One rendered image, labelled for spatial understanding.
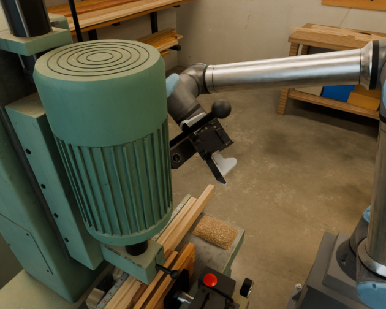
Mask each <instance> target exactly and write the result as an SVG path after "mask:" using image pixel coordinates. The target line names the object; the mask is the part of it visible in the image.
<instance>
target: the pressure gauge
mask: <svg viewBox="0 0 386 309"><path fill-rule="evenodd" d="M253 284H254V281H252V280H250V279H249V278H245V279H244V282H243V285H242V287H240V295H241V296H243V297H245V298H247V299H248V297H249V295H250V293H251V291H250V290H252V289H251V288H252V287H253Z"/></svg>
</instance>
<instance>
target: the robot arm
mask: <svg viewBox="0 0 386 309"><path fill-rule="evenodd" d="M354 84H361V85H362V86H364V87H365V88H366V89H367V90H374V89H376V90H382V92H381V99H380V111H379V120H380V125H379V135H378V141H377V153H376V163H375V169H374V180H373V191H372V198H371V205H370V206H369V207H368V208H367V209H366V210H365V211H364V212H363V215H362V216H361V218H360V220H359V222H358V224H357V226H356V228H355V230H354V231H353V233H352V235H351V237H350V238H349V239H347V240H346V241H344V242H342V244H340V246H339V247H338V249H337V251H336V260H337V262H338V265H339V266H340V268H341V269H342V271H343V272H344V273H345V274H346V275H347V276H348V277H350V278H351V279H353V280H354V281H356V289H357V295H358V297H359V299H360V300H361V301H362V302H363V303H364V304H366V305H367V306H369V307H371V308H373V309H386V39H385V40H373V41H370V42H369V43H368V44H367V45H366V46H365V47H363V48H361V49H355V50H344V51H334V52H328V53H317V54H311V55H300V56H290V57H283V58H273V59H263V60H257V61H246V62H240V63H229V64H218V65H211V64H210V65H205V64H202V63H196V64H193V65H190V66H189V67H188V68H187V69H186V70H185V71H183V72H182V73H180V75H178V74H176V73H173V74H172V75H170V76H169V77H168V78H167V79H166V89H167V109H168V114H169V115H170V116H171V117H172V118H173V120H174V121H175V122H176V123H177V125H178V126H179V127H180V128H181V130H182V131H185V130H186V129H187V128H189V127H190V126H192V125H193V124H194V123H196V122H197V121H198V120H200V119H201V118H203V117H204V116H205V115H207V113H206V111H205V110H204V109H203V107H202V106H201V105H200V104H199V102H198V101H197V100H196V98H197V97H198V96H199V95H201V94H214V93H225V92H236V91H255V90H275V89H285V88H305V87H315V86H335V85H354ZM228 141H230V143H228V144H227V142H228ZM233 143H234V142H233V141H232V140H231V139H230V138H229V136H228V134H227V133H226V132H225V130H224V128H223V127H222V126H221V124H220V122H219V121H218V118H215V119H213V120H211V121H210V122H209V123H207V124H206V125H204V126H202V127H201V128H200V129H198V130H197V131H195V132H194V133H192V134H191V135H189V136H188V137H186V138H185V139H184V140H182V141H181V142H179V143H178V144H176V145H175V146H173V147H172V148H171V149H170V162H171V169H178V168H179V167H180V166H181V165H183V164H184V163H185V162H186V161H187V160H188V159H189V158H191V157H192V156H193V155H194V154H196V152H198V154H199V155H200V156H201V158H202V159H203V160H205V161H206V163H207V165H208V167H209V168H210V170H211V171H212V173H213V175H214V177H215V179H216V180H217V182H219V183H222V184H223V185H226V184H227V182H226V180H225V175H226V174H227V173H228V172H229V171H230V170H231V169H232V168H233V167H234V166H235V165H236V164H237V160H236V159H235V158H227V159H225V158H223V157H222V156H221V155H220V154H215V155H214V156H213V157H211V156H212V154H213V153H214V152H216V151H217V150H219V152H220V151H222V150H223V149H225V148H227V147H228V146H230V145H231V144H233ZM214 160H215V161H216V162H217V165H216V163H215V161H214Z"/></svg>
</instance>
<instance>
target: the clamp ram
mask: <svg viewBox="0 0 386 309"><path fill-rule="evenodd" d="M188 290H189V271H188V270H186V269H185V268H184V269H183V270H182V271H181V273H180V274H179V277H178V278H177V279H176V281H175V282H174V284H173V286H172V287H171V288H170V290H169V292H168V293H167V295H166V296H165V298H164V299H163V301H164V309H178V307H179V306H180V304H181V303H183V302H184V301H187V302H189V303H191V302H192V300H193V297H191V296H189V295H188V294H187V292H188Z"/></svg>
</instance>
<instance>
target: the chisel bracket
mask: <svg viewBox="0 0 386 309"><path fill-rule="evenodd" d="M99 246H100V249H101V252H102V255H103V257H104V259H105V260H106V261H108V262H109V263H111V264H113V265H115V266H116V267H118V268H120V269H121V270H123V271H125V272H126V273H128V274H130V275H132V276H133V277H135V278H136V279H138V280H140V281H142V282H144V283H145V284H147V285H149V284H150V283H151V281H152V280H153V278H154V277H155V276H156V274H157V273H158V271H159V269H157V268H155V266H156V264H159V265H164V263H165V257H164V246H163V245H161V244H160V243H157V242H155V241H154V240H151V239H148V248H147V250H146V251H145V252H144V253H143V254H141V255H138V256H132V255H130V254H129V253H127V251H126V247H125V246H117V245H109V244H106V243H103V242H99Z"/></svg>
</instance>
